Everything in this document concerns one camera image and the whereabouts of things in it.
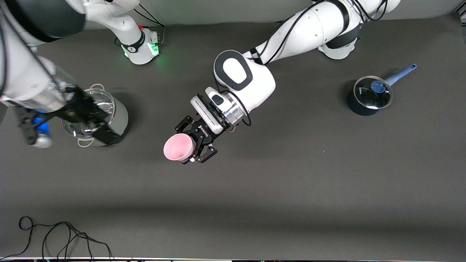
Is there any pink plastic cup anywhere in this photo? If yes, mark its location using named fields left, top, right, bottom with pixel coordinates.
left=163, top=133, right=195, bottom=162

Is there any grey-green stockpot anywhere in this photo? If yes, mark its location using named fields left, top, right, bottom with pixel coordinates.
left=75, top=83, right=129, bottom=148

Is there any glass lid with wooden knob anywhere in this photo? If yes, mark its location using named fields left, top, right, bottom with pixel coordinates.
left=61, top=88, right=116, bottom=139

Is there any dark grey table mat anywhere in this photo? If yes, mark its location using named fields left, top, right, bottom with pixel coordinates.
left=0, top=13, right=466, bottom=260

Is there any dark blue saucepan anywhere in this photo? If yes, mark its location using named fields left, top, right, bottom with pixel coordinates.
left=347, top=63, right=418, bottom=116

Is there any glass lid with blue knob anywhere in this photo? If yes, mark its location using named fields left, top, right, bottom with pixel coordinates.
left=353, top=75, right=394, bottom=110

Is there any black right base cable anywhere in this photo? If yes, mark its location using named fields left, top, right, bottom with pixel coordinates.
left=116, top=5, right=167, bottom=47

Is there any thin black loose cable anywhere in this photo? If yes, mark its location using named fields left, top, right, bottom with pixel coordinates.
left=0, top=216, right=114, bottom=261

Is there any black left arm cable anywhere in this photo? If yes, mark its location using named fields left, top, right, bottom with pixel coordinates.
left=215, top=0, right=388, bottom=127

